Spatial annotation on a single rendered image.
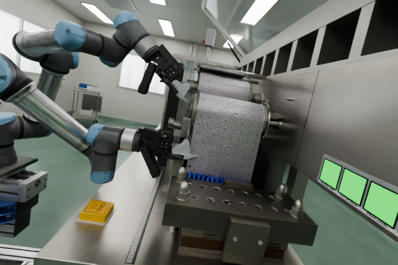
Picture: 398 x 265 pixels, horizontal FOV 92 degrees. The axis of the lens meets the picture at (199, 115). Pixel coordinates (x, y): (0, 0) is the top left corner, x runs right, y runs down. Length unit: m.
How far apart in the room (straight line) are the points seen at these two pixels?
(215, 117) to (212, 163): 0.16
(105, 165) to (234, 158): 0.43
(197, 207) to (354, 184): 0.34
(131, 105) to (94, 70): 1.54
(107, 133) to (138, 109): 5.78
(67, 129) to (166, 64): 0.40
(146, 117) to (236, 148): 5.81
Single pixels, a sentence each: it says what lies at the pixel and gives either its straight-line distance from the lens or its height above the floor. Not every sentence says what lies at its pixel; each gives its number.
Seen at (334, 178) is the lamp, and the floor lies 1.18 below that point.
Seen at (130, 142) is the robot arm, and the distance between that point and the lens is 0.66.
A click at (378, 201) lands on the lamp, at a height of 1.19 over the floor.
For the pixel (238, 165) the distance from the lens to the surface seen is 0.72.
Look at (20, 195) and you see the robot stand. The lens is 1.23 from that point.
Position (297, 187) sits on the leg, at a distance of 1.00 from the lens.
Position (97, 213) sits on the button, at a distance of 0.68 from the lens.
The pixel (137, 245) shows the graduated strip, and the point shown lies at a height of 0.90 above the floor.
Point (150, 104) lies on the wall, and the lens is 6.35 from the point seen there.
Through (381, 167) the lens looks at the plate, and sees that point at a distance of 0.48.
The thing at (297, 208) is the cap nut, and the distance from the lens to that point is 0.64.
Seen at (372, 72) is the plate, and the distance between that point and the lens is 0.53.
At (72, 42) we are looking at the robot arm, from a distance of 0.68.
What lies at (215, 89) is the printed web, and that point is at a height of 1.34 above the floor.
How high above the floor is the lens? 1.31
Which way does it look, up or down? 6 degrees down
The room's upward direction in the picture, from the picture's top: 11 degrees clockwise
